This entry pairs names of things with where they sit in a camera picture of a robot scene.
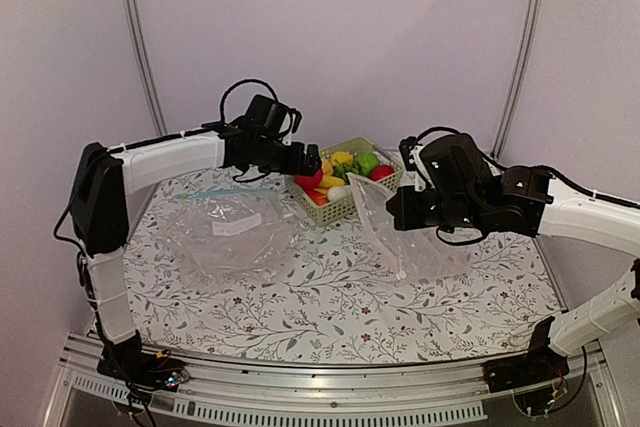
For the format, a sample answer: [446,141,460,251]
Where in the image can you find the pink zip top bag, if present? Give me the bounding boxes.
[348,173,471,283]

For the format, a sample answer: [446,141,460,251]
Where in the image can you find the beige plastic basket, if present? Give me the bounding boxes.
[285,137,404,226]

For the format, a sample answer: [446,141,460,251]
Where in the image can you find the green toy pepper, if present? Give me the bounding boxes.
[353,152,380,177]

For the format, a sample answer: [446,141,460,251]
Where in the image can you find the left aluminium frame post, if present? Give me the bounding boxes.
[122,0,168,135]

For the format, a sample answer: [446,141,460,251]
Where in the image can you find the white toy egg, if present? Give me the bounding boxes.
[327,186,350,202]

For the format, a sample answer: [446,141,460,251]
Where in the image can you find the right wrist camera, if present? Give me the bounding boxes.
[399,136,427,192]

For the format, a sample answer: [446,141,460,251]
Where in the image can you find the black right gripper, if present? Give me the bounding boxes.
[387,184,484,230]

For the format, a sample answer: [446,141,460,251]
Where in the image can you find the aluminium frame post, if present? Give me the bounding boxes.
[122,0,168,135]
[490,0,543,160]

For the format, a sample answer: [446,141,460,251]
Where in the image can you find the dark red toy fruit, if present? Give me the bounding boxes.
[369,165,395,182]

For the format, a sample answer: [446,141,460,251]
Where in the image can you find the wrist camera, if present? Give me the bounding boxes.
[399,136,427,192]
[279,107,302,145]

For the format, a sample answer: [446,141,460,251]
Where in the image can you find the orange toy fruit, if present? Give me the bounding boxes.
[305,190,329,206]

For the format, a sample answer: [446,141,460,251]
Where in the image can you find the red toy apple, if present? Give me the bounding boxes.
[293,169,324,190]

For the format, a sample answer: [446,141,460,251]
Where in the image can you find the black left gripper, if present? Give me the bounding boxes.
[255,137,320,176]

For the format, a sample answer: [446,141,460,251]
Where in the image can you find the green toy grapes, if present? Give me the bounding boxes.
[334,163,359,184]

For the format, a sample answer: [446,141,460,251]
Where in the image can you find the right aluminium frame post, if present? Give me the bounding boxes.
[490,0,543,160]

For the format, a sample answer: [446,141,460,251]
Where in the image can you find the floral table mat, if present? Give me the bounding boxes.
[124,170,564,364]

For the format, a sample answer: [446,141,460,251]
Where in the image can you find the clear plastic bag with label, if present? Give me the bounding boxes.
[158,189,301,289]

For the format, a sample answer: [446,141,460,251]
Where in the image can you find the yellow toy banana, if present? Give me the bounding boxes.
[318,175,346,190]

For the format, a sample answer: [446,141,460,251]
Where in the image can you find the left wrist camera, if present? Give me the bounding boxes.
[279,107,302,145]

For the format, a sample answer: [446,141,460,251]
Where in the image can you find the aluminium front rail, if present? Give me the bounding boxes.
[42,335,627,426]

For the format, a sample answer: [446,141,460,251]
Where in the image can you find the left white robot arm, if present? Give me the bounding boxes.
[60,95,321,390]

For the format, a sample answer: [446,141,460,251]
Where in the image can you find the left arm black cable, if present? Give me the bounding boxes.
[217,78,281,123]

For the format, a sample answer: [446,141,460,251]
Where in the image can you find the yellow toy lemon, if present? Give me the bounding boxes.
[330,151,354,167]

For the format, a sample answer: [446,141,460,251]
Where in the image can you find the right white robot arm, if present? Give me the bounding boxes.
[386,127,639,393]

